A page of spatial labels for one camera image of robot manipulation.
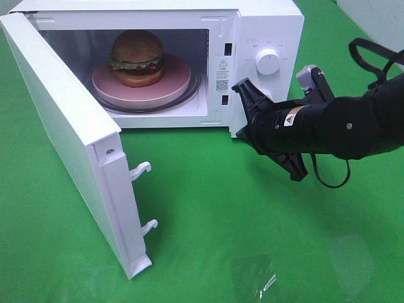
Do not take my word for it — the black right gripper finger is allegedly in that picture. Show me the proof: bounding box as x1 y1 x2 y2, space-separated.
268 152 308 182
232 78 275 122

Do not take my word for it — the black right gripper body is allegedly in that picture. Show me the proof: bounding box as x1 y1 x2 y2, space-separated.
237 68 335 154

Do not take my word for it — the white round knob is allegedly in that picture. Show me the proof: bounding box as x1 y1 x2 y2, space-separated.
261 89 275 102
255 47 280 75

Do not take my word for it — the pink round plate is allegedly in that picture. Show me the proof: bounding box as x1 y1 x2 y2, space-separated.
92 54 191 110

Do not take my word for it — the burger with lettuce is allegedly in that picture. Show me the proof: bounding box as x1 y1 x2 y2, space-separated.
108 30 164 88

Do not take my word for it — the white microwave door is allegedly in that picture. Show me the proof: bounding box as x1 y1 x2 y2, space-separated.
1 13 158 278

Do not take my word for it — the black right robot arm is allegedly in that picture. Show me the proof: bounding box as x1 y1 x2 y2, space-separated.
232 65 403 181

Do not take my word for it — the white warning label with QR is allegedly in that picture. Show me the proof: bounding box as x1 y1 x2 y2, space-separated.
214 56 230 93

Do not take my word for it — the glass microwave turntable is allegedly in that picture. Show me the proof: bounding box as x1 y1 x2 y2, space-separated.
98 76 202 114

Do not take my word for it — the white microwave oven body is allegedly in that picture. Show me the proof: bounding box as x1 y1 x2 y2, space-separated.
4 1 304 135

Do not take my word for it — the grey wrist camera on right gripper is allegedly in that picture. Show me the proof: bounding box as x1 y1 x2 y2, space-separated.
296 64 317 95

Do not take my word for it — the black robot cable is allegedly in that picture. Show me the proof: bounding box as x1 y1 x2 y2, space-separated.
311 37 404 189

